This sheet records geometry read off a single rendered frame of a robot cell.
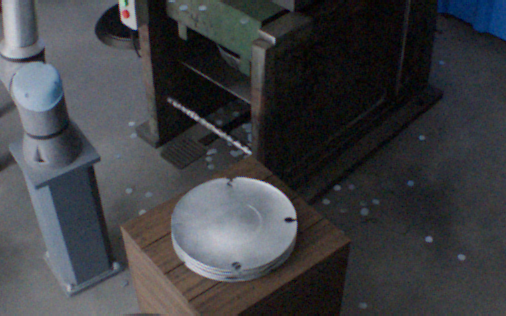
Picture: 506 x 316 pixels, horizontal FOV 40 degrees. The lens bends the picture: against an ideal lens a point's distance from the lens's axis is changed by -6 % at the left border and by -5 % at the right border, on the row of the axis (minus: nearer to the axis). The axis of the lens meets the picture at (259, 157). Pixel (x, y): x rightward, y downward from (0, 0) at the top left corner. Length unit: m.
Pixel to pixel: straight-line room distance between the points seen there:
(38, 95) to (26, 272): 0.69
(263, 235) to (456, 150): 1.05
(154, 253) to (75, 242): 0.34
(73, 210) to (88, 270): 0.25
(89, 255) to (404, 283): 0.89
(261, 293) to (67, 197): 0.56
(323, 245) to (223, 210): 0.25
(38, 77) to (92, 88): 1.08
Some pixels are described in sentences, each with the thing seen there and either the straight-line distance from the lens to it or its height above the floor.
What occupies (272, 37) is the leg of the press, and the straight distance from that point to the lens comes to 1.82.
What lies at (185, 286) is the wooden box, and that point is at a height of 0.35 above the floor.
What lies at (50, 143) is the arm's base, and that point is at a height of 0.52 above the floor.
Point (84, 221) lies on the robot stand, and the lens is 1.93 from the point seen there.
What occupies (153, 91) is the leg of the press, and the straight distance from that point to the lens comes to 2.33.
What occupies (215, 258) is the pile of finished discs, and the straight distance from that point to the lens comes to 1.63.
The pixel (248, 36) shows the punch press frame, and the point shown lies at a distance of 1.94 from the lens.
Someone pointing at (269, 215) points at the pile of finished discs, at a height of 0.39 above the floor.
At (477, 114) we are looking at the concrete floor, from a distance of 2.71.
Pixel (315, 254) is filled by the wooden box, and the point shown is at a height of 0.35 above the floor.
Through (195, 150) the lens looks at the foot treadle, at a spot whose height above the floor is 0.16.
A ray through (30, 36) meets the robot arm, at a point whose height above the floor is 0.73.
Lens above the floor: 1.65
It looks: 43 degrees down
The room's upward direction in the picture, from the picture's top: straight up
